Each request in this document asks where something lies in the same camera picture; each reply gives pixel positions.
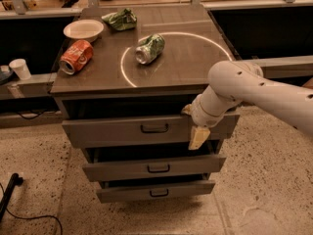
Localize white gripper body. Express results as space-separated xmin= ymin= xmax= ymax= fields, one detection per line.
xmin=191 ymin=94 xmax=226 ymax=128

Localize grey top drawer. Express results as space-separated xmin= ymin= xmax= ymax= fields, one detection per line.
xmin=62 ymin=111 xmax=241 ymax=149

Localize grey drawer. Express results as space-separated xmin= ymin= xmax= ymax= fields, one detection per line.
xmin=82 ymin=155 xmax=226 ymax=182
xmin=96 ymin=180 xmax=215 ymax=203
xmin=62 ymin=111 xmax=241 ymax=149

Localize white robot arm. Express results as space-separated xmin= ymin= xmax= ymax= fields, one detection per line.
xmin=182 ymin=61 xmax=313 ymax=150

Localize grey middle drawer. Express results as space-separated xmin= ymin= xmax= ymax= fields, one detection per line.
xmin=82 ymin=155 xmax=226 ymax=182

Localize grey drawer cabinet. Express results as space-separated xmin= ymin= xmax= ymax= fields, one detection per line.
xmin=52 ymin=5 xmax=239 ymax=190

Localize grey bottom drawer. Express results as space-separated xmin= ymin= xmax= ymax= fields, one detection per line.
xmin=96 ymin=180 xmax=215 ymax=203

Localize crushed green soda can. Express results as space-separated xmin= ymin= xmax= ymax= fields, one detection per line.
xmin=135 ymin=34 xmax=165 ymax=65

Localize crumpled green chip bag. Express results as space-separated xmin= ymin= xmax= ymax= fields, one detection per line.
xmin=102 ymin=8 xmax=137 ymax=31

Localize crushed orange soda can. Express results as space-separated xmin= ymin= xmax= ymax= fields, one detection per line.
xmin=59 ymin=40 xmax=93 ymax=75

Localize white bowl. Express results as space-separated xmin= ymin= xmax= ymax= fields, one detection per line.
xmin=64 ymin=20 xmax=104 ymax=43

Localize white paper cup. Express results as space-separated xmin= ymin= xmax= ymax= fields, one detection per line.
xmin=9 ymin=59 xmax=31 ymax=80

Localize dark plate on ledge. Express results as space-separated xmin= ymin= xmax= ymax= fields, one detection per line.
xmin=0 ymin=66 xmax=14 ymax=85

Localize black cable on floor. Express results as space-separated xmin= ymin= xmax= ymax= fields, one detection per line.
xmin=0 ymin=182 xmax=64 ymax=235

